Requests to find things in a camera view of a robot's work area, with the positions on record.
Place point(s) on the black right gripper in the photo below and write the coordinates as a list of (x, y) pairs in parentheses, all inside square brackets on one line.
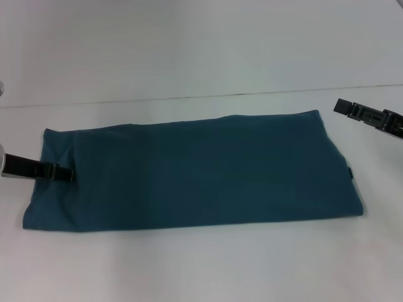
[(395, 124)]

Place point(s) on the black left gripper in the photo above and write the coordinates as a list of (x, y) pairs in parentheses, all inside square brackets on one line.
[(22, 166)]

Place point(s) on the teal FREE print T-shirt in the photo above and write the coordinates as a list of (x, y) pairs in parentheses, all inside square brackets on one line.
[(195, 170)]

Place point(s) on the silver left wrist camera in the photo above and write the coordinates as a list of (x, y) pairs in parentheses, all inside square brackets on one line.
[(1, 88)]

